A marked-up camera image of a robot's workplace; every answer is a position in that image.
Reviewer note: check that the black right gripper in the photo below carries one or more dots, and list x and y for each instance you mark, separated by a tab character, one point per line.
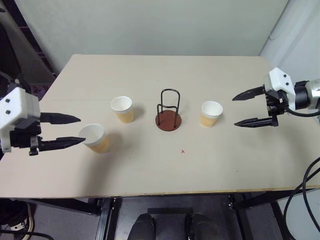
275	105

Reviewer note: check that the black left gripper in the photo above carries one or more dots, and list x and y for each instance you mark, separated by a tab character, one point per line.
23	138

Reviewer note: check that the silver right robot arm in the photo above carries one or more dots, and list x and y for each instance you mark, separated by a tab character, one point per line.
303	95

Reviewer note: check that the tan paper cup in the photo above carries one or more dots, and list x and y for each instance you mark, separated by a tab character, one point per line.
96	140
123	110
211	116

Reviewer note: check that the dark rounded foot shape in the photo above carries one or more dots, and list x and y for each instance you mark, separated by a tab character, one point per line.
143	225

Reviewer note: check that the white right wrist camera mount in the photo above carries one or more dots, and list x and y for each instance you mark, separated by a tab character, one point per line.
278	80

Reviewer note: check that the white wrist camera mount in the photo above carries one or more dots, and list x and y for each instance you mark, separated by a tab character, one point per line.
17	106
278	80

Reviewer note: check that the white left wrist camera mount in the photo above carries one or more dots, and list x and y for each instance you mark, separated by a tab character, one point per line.
17	106

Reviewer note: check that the black metal table frame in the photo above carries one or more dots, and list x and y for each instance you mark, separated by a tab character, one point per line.
75	205

